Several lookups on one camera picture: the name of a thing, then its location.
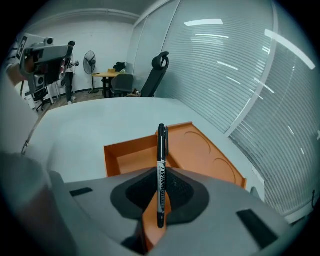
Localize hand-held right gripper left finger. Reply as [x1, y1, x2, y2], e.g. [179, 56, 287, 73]
[48, 167, 160, 256]

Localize black mesh chair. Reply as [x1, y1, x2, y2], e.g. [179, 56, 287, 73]
[31, 86, 50, 113]

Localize orange wooden box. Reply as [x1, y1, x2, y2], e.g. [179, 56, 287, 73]
[103, 121, 248, 254]

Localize black high-back office chair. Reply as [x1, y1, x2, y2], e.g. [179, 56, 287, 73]
[139, 51, 171, 99]

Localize round wooden table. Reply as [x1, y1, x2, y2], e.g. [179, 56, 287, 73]
[91, 71, 126, 99]

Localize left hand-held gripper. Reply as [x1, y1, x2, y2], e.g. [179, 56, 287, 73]
[14, 34, 75, 96]

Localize black marker pen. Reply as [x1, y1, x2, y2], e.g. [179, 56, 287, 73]
[156, 123, 170, 229]

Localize black standing fan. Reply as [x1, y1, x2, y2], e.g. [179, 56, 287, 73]
[83, 50, 99, 95]

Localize person's left forearm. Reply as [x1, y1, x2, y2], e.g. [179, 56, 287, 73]
[5, 62, 29, 87]

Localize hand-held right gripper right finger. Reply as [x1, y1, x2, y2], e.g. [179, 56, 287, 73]
[149, 166, 297, 256]

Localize grey chair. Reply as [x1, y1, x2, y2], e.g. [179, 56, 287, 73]
[110, 73, 135, 99]

